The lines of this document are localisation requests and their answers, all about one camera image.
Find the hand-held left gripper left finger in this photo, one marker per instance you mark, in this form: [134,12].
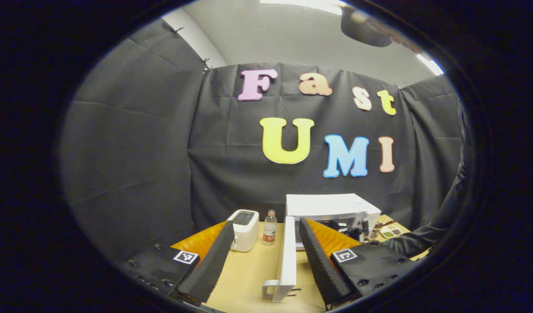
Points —
[212,265]

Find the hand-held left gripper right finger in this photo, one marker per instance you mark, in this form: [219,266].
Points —
[320,265]

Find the white microwave oven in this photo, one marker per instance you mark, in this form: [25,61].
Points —
[327,206]

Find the white divided dish with beans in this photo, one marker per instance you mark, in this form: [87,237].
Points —
[390,231]

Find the white toaster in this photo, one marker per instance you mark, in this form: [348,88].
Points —
[246,234]

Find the clear plastic water bottle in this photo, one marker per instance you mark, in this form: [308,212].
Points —
[269,232]

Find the black backdrop cloth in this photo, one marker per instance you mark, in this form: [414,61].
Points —
[140,152]

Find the ceiling light panel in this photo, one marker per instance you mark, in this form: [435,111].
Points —
[430,65]
[305,5]

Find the dark blurred object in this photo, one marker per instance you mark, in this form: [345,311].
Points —
[364,30]

